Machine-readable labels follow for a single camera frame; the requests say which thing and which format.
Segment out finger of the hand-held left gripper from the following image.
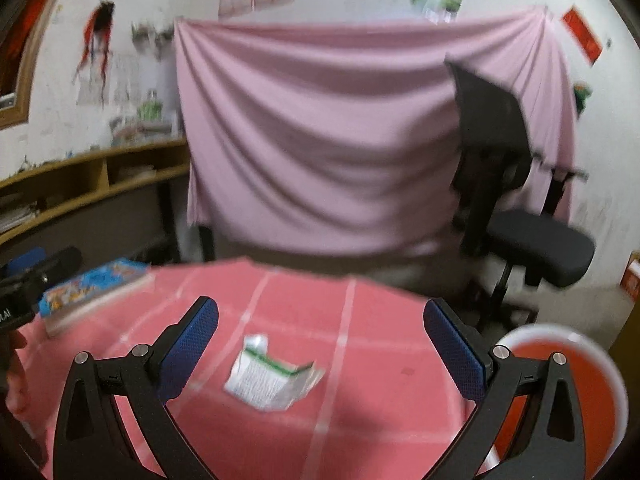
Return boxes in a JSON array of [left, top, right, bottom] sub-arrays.
[[31, 246, 84, 281]]

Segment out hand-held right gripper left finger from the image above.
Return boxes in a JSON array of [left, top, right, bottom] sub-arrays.
[[52, 296, 220, 480]]

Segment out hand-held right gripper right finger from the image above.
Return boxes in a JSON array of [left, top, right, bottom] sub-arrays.
[[423, 297, 587, 480]]

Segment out white green printed wrapper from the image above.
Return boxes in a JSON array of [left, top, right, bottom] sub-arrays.
[[223, 334, 326, 411]]

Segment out white bin with red bag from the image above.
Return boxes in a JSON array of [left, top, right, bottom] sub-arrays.
[[475, 324, 629, 480]]

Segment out person's left hand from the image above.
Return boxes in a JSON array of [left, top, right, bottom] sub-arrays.
[[3, 332, 32, 417]]

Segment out blue cartoon book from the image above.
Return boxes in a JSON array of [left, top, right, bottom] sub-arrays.
[[39, 258, 154, 337]]

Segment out wooden shelf desk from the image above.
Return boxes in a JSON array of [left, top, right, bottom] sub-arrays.
[[0, 138, 191, 263]]

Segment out wooden framed mirror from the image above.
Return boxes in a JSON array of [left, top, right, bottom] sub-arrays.
[[0, 0, 67, 131]]

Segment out black office chair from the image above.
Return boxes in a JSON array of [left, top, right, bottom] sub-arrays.
[[444, 58, 597, 332]]

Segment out pink hanging cloth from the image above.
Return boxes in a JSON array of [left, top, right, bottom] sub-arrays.
[[173, 5, 581, 257]]

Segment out red tassel wall decoration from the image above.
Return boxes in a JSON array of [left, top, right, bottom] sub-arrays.
[[74, 0, 117, 107]]

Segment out green wall decoration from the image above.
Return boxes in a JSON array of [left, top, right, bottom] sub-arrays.
[[572, 81, 594, 117]]

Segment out red wall paper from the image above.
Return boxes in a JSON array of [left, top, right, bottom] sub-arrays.
[[562, 5, 601, 67]]

